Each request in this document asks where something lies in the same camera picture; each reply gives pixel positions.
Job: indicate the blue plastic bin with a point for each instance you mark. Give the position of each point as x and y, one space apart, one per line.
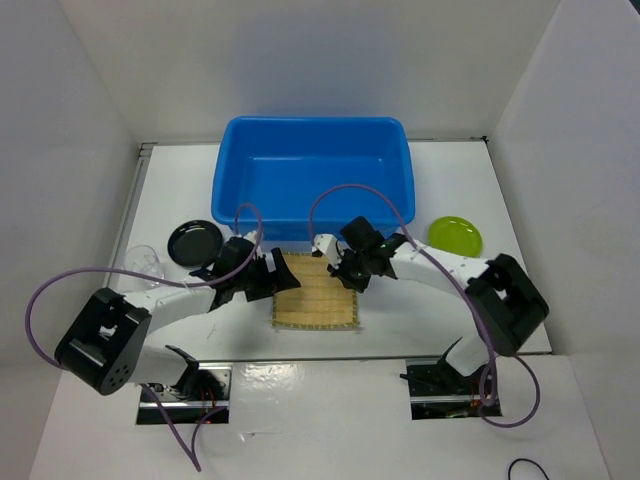
306 175

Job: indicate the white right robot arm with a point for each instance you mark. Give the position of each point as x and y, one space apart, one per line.
504 303

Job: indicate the green plastic plate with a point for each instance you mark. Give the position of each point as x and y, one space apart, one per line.
455 235

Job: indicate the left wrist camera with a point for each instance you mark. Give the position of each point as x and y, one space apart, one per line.
250 243

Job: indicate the bamboo placemat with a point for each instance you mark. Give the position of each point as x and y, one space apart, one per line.
321 303

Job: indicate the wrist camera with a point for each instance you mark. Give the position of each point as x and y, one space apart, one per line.
327 246
250 243

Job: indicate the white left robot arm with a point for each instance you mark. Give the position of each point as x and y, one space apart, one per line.
104 346

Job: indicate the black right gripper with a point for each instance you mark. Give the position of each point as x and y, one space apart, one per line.
340 272

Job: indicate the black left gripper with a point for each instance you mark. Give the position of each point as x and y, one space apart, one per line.
281 278

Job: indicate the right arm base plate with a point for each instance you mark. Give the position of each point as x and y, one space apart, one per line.
431 398

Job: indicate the black round dish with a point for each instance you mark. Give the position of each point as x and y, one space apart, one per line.
195 244

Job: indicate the clear plastic cup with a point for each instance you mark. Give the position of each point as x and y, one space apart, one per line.
143 259

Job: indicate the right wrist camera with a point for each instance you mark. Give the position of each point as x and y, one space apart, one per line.
327 246

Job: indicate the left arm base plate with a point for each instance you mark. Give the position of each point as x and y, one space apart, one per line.
208 398

